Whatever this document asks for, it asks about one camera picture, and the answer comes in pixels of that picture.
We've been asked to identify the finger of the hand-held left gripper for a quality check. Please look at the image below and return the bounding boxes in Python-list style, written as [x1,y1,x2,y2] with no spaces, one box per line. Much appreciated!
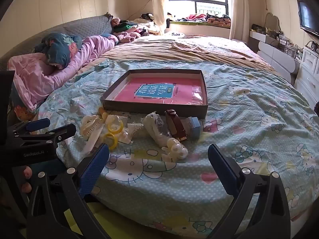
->
[7,118,51,136]
[15,123,77,147]

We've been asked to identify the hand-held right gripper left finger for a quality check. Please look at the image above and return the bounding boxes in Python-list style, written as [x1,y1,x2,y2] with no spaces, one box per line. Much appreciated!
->
[26,143,111,239]

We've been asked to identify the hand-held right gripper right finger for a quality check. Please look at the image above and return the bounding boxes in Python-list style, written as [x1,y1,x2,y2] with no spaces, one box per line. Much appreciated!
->
[207,143,292,239]

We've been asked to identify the cream hair claw clip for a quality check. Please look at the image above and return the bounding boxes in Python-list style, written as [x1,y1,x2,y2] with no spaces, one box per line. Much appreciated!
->
[80,115,105,137]

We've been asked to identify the bagged yellow bangles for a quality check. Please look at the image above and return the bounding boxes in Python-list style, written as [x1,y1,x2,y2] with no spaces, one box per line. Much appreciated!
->
[103,115,125,151]

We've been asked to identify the small blue box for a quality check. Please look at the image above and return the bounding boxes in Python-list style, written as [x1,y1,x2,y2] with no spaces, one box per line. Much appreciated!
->
[188,117,201,138]

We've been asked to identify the clear flower hair clip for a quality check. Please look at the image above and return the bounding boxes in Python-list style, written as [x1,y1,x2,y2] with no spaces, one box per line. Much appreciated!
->
[161,138,189,159]

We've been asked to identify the brown strap wristwatch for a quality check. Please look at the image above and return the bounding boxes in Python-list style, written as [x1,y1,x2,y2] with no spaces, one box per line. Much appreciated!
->
[165,109,188,141]

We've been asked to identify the white bag with dark item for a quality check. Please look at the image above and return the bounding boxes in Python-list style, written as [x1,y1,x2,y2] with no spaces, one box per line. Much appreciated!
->
[142,111,172,145]

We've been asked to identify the shallow cardboard box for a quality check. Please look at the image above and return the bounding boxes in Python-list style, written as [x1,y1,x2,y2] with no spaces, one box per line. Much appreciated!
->
[100,69,209,119]

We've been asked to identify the person's left hand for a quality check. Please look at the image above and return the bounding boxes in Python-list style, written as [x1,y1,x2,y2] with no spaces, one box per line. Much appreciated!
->
[20,166,33,195]

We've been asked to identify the pink quilt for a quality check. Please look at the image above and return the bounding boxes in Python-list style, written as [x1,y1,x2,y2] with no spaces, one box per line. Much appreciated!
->
[7,34,119,112]

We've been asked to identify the cartoon cat printed bedsheet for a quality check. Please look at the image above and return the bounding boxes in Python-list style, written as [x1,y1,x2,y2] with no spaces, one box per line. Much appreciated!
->
[32,57,319,237]

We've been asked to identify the blue floral pillow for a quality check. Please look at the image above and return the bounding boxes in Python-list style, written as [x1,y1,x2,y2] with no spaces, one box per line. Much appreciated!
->
[41,32,84,69]

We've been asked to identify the pink book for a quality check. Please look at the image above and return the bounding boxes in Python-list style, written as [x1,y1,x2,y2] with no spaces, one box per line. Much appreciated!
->
[113,77,208,105]

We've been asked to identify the grey quilted headboard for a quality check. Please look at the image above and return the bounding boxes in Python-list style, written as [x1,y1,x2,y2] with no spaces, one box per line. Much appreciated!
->
[0,15,114,70]

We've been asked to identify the white rounded low cabinet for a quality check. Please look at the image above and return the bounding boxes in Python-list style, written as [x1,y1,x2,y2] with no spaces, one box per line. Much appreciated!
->
[258,41,296,80]

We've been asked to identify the pile of clothes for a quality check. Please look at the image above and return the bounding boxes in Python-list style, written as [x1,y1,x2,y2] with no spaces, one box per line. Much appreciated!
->
[111,12,160,43]

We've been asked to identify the white dresser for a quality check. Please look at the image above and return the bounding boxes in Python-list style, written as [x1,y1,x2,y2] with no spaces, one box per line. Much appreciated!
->
[294,46,319,110]

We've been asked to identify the tan blanket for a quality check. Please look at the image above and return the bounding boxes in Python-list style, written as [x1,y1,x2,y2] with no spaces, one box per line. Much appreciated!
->
[100,33,277,72]

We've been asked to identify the row of cosmetics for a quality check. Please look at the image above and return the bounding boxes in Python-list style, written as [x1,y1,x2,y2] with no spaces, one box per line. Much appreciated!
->
[250,24,302,58]

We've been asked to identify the clothes on window sill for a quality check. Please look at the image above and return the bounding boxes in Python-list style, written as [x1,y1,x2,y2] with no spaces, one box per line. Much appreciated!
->
[167,12,231,26]

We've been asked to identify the vanity mirror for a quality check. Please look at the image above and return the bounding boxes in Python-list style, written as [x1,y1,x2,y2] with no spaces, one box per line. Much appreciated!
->
[264,12,281,34]

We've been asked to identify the cream curtain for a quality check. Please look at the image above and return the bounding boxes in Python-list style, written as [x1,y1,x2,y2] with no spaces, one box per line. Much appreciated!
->
[229,0,250,40]
[150,0,170,35]

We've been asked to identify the flat screen television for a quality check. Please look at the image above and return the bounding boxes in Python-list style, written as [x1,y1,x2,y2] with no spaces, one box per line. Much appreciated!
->
[296,0,319,39]

